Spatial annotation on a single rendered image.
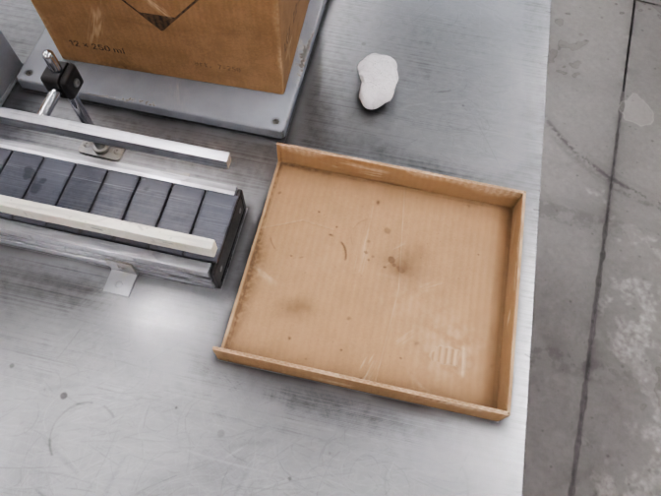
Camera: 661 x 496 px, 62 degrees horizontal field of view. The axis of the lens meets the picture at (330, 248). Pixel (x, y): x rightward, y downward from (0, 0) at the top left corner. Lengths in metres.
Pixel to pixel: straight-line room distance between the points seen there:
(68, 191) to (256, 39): 0.27
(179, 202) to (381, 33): 0.40
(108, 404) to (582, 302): 1.33
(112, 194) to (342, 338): 0.30
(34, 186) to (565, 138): 1.60
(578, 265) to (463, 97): 1.00
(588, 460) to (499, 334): 0.96
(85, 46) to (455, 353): 0.59
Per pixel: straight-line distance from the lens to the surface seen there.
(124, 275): 0.67
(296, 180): 0.69
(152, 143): 0.58
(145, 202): 0.65
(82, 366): 0.65
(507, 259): 0.68
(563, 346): 1.61
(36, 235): 0.67
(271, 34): 0.68
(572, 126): 1.98
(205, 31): 0.70
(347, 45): 0.84
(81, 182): 0.68
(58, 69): 0.66
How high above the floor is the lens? 1.42
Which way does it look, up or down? 65 degrees down
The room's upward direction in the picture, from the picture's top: 4 degrees clockwise
